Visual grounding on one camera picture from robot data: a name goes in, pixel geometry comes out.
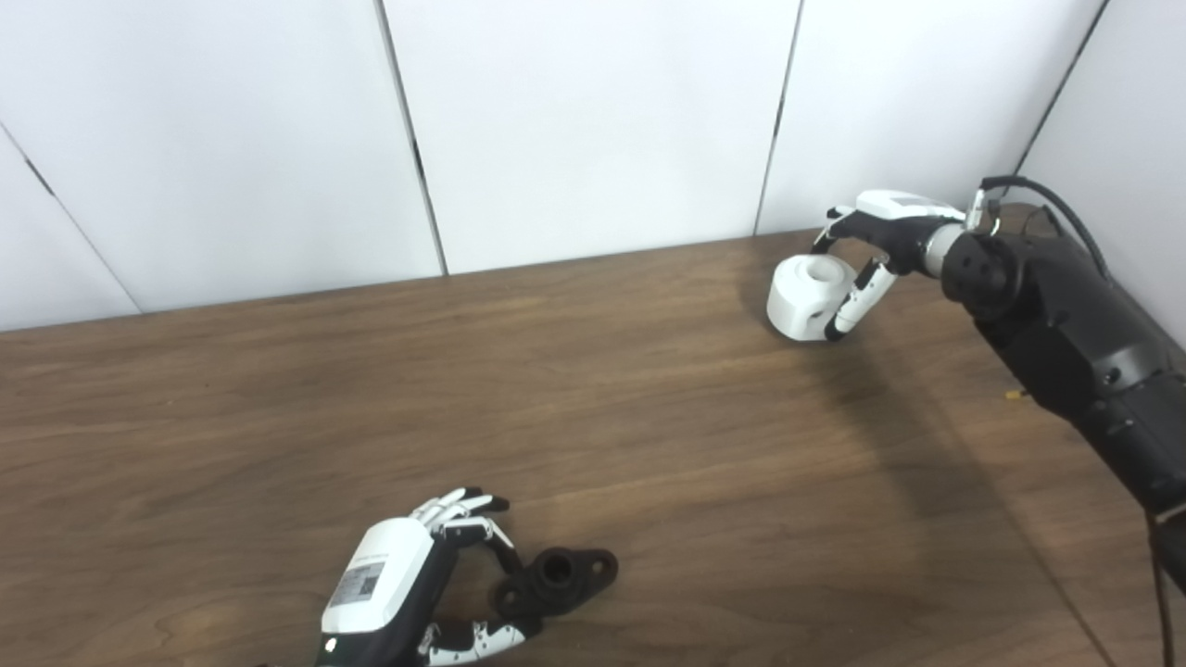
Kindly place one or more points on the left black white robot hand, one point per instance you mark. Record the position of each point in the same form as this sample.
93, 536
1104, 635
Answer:
380, 584

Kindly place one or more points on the black plastic holder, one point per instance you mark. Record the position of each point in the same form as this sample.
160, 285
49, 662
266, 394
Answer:
556, 585

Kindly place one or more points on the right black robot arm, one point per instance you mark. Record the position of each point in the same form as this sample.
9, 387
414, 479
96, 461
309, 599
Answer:
1066, 333

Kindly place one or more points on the round white plastic piece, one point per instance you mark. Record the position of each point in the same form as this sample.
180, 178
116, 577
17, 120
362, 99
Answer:
797, 301

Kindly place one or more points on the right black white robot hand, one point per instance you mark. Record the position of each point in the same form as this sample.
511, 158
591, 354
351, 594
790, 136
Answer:
903, 218

